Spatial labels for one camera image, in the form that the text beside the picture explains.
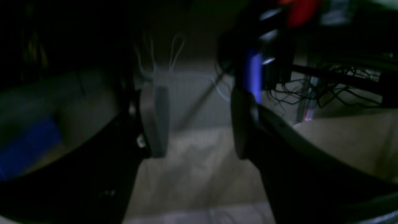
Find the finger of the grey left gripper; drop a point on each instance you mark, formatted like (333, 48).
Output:
(93, 183)

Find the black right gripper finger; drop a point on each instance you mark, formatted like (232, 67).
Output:
(305, 185)

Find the blue plastic bin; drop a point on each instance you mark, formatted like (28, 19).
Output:
(24, 150)

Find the red black left clamp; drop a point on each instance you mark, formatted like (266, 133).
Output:
(300, 11)

